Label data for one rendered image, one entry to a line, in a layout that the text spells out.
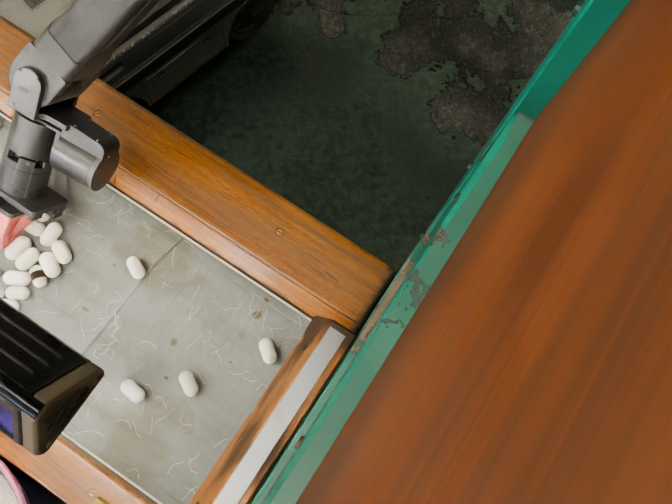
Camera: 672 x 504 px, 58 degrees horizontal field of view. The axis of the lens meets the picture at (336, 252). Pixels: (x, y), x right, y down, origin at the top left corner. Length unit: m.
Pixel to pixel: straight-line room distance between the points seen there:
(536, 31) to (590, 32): 1.74
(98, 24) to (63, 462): 0.52
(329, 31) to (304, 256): 1.17
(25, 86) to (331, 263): 0.42
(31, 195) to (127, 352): 0.23
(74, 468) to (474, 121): 1.39
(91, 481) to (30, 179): 0.38
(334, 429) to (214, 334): 0.56
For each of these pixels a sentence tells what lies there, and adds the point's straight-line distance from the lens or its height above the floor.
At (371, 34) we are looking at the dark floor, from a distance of 1.91.
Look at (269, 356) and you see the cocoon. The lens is 0.81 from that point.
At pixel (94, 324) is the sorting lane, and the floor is 0.74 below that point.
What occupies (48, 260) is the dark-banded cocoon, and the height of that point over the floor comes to 0.76.
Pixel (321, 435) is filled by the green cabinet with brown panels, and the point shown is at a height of 1.27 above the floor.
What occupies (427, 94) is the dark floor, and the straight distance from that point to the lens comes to 1.83.
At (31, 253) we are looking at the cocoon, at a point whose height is 0.76.
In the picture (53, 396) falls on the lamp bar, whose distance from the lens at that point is 0.50.
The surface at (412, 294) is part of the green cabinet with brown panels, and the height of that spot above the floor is 1.27.
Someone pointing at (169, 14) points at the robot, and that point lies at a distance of 1.54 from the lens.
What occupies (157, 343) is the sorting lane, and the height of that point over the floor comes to 0.74.
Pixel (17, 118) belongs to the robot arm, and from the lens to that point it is 0.82.
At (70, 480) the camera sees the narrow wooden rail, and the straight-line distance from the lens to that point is 0.85.
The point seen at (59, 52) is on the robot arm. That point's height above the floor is 0.97.
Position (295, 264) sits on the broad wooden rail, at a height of 0.76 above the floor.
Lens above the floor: 1.56
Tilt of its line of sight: 75 degrees down
